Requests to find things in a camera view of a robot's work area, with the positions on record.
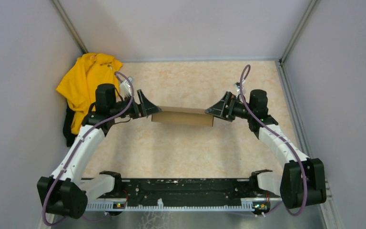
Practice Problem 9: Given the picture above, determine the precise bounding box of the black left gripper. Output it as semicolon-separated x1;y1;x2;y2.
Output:
110;89;162;119

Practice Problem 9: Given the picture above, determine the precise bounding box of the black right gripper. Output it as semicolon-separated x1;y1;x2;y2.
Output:
205;91;254;122

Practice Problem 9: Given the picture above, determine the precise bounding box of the brown cardboard box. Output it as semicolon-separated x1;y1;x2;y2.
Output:
151;106;214;127

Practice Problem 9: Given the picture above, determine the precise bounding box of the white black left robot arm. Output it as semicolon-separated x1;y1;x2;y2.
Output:
37;83;161;219

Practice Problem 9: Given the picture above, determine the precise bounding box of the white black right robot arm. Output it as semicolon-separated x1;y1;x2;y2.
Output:
205;89;327;209

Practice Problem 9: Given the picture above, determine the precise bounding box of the yellow jacket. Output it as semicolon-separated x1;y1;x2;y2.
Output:
56;53;123;135

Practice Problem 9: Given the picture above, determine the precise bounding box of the black cloth under jacket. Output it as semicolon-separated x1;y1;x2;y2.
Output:
62;104;77;147

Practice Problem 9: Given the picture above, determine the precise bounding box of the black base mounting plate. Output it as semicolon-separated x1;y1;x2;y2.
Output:
99;178;278;208

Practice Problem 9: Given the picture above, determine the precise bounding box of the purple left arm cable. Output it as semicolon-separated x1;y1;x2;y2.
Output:
41;71;135;226

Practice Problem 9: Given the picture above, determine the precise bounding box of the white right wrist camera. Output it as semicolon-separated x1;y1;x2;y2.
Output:
234;82;246;96

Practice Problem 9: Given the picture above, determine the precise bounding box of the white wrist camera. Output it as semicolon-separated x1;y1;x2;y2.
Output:
234;82;246;96
120;77;134;98

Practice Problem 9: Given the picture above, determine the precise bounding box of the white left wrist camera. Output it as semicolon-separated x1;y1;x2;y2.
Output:
120;77;134;98

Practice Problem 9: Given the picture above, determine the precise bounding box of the aluminium front frame rail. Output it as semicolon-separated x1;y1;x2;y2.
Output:
45;178;333;212

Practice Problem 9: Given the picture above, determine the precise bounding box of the aluminium corner post left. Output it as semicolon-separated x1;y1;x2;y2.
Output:
50;0;89;54

